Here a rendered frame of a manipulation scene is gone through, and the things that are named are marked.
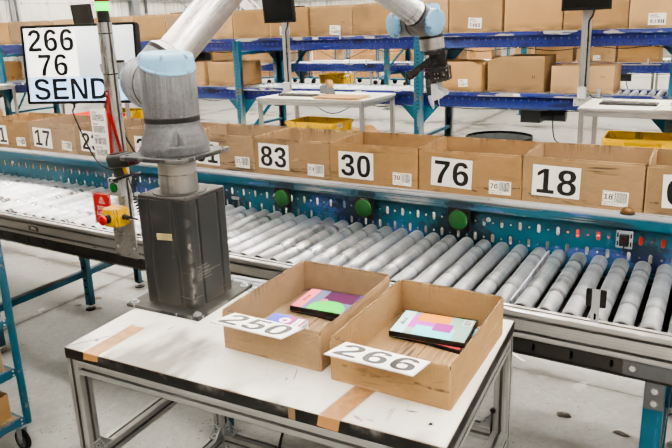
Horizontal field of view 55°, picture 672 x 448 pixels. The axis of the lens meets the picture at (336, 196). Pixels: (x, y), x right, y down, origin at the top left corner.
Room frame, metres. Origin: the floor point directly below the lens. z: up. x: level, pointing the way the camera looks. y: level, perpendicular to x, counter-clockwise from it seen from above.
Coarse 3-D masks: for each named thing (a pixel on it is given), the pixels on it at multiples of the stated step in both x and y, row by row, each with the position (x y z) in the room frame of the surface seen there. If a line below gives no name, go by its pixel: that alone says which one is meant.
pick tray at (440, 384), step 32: (416, 288) 1.60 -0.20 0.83; (448, 288) 1.56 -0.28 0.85; (352, 320) 1.39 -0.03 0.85; (384, 320) 1.54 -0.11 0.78; (480, 320) 1.52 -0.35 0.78; (416, 352) 1.39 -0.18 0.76; (448, 352) 1.39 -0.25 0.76; (480, 352) 1.33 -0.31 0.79; (352, 384) 1.27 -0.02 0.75; (384, 384) 1.23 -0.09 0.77; (416, 384) 1.20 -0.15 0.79; (448, 384) 1.16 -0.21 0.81
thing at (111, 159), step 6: (108, 156) 2.34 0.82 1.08; (114, 156) 2.33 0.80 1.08; (108, 162) 2.34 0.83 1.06; (114, 162) 2.32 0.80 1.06; (120, 162) 2.31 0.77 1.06; (126, 162) 2.30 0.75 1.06; (132, 162) 2.31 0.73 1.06; (138, 162) 2.34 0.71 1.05; (114, 168) 2.35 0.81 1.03; (120, 168) 2.34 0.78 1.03; (126, 168) 2.34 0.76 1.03; (120, 174) 2.33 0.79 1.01; (126, 174) 2.35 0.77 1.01; (114, 180) 2.34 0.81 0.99
